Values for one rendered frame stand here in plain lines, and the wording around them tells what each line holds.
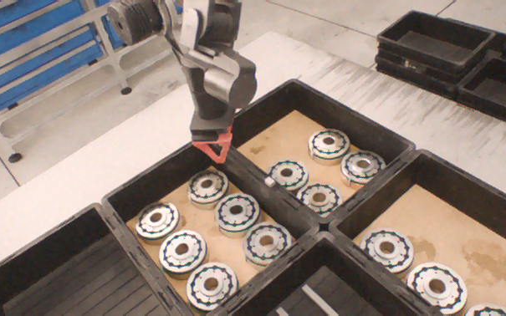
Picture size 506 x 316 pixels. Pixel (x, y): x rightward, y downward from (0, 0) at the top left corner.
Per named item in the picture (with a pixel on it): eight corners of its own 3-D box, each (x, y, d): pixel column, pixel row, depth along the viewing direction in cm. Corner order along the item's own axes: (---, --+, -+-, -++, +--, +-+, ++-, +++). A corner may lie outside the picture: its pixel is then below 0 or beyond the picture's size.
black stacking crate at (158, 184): (118, 229, 100) (99, 200, 92) (214, 165, 111) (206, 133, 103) (211, 357, 76) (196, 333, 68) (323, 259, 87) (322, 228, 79)
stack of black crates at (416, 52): (368, 113, 215) (375, 36, 183) (401, 85, 227) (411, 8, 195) (440, 147, 192) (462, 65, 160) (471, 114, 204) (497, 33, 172)
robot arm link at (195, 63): (200, 38, 66) (171, 53, 64) (228, 50, 62) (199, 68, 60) (209, 73, 71) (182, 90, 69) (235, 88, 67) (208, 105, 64)
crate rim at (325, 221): (207, 138, 104) (205, 130, 103) (293, 83, 115) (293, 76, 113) (324, 233, 80) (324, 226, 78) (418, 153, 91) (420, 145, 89)
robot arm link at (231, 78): (227, 11, 66) (185, 5, 60) (279, 29, 59) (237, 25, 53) (214, 82, 71) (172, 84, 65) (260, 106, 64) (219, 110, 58)
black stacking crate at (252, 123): (216, 164, 111) (207, 132, 103) (295, 110, 122) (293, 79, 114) (324, 258, 87) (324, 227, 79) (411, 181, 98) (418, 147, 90)
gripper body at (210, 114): (235, 99, 75) (228, 63, 70) (228, 136, 68) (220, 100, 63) (201, 100, 77) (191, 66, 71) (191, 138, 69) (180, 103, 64)
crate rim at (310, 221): (101, 205, 94) (97, 198, 92) (207, 138, 104) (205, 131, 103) (198, 338, 69) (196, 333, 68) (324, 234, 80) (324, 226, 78)
